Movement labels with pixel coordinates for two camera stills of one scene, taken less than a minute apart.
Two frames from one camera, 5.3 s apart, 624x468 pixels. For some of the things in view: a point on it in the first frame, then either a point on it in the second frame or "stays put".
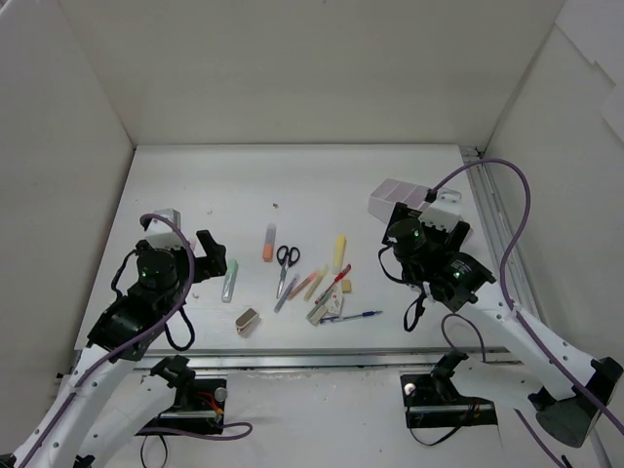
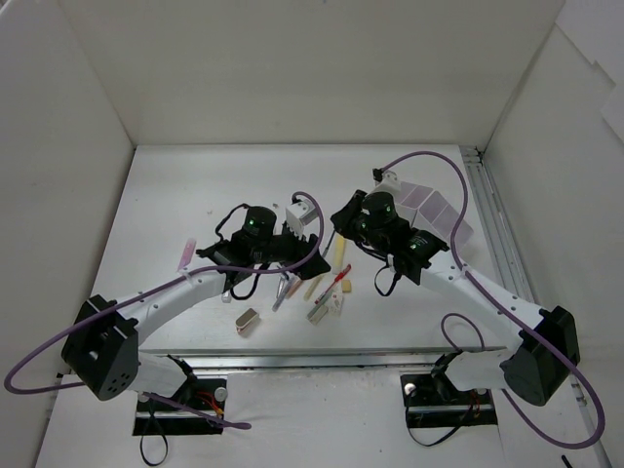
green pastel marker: [317, 313] stays put
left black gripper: [206, 260] -> [302, 252]
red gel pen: [339, 278] stays put
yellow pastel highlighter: [316, 284] stays put
